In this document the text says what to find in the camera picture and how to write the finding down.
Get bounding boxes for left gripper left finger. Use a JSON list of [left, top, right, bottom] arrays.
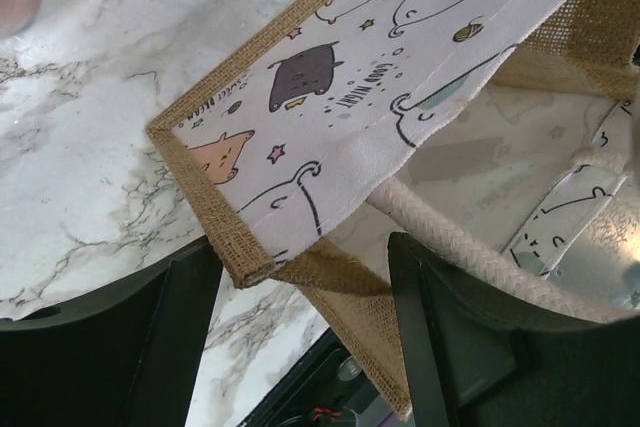
[[1, 239, 222, 426]]

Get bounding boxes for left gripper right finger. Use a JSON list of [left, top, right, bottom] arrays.
[[388, 232, 639, 426]]

